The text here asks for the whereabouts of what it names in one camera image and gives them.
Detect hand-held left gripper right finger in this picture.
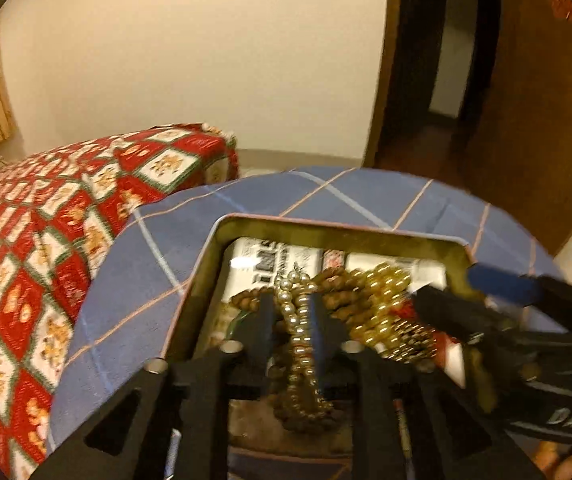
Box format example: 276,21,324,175
307,292,542,480

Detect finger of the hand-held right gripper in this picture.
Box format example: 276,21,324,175
412,286,533,357
467,264,572,314

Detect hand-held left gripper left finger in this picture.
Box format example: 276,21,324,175
33,292,287,480

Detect pearl necklace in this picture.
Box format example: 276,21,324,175
272,267,337,426

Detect brown wooden bead bracelet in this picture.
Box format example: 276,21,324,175
228,266,367,433

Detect yellow bead bracelet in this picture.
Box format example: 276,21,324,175
338,262,440,362

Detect pink tin box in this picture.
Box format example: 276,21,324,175
160,213,484,391

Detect printed paper packets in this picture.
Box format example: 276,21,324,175
206,237,449,342

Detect blue plaid cloth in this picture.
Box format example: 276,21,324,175
48,166,567,480

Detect brown wooden door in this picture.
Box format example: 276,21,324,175
458,0,572,256

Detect red printed bedspread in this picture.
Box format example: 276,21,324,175
0,122,239,480

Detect brown wooden door frame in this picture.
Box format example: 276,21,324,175
363,0,405,169

